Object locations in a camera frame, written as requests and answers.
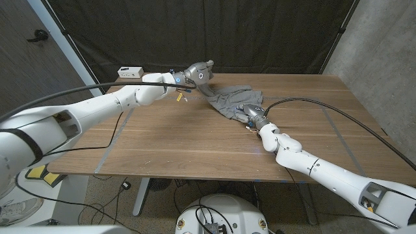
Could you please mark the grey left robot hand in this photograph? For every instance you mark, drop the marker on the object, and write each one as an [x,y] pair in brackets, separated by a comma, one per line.
[198,75]

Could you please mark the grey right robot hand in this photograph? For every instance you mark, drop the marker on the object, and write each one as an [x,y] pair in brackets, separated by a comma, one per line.
[256,114]

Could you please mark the gray shorts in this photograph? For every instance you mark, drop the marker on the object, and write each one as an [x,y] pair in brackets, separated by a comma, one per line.
[234,97]

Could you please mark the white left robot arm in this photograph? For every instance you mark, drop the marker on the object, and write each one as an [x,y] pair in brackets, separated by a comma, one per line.
[81,110]

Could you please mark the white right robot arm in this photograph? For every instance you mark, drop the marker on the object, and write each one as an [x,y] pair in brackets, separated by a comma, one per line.
[325,175]

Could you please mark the white power strip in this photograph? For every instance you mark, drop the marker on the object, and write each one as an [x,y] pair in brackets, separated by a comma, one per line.
[130,72]

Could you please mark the black power adapter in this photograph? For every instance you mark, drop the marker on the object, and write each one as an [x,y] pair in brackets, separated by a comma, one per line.
[126,185]

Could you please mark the black backdrop curtain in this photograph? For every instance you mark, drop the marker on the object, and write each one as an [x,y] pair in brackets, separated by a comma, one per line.
[208,35]

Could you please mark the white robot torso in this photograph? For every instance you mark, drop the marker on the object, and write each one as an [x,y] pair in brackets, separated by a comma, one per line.
[234,211]

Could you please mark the grey table leg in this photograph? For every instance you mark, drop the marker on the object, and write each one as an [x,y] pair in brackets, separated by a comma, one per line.
[307,203]

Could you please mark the black backdrop stand pole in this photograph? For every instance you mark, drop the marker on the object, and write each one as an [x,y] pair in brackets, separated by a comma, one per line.
[65,34]
[340,31]

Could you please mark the grey torso electronics box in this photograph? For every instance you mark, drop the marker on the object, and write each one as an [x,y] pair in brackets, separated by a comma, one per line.
[213,229]

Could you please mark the white table leg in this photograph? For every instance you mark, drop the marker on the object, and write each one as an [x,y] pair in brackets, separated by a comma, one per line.
[141,195]

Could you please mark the dark wooden door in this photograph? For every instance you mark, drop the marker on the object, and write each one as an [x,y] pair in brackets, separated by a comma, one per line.
[26,81]

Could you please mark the white floor platform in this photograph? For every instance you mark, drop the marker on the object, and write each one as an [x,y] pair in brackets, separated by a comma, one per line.
[65,201]

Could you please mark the grey sneaker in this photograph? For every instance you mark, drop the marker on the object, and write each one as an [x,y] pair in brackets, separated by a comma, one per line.
[19,209]

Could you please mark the white door frame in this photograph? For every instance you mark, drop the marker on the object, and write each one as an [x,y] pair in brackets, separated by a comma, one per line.
[66,48]

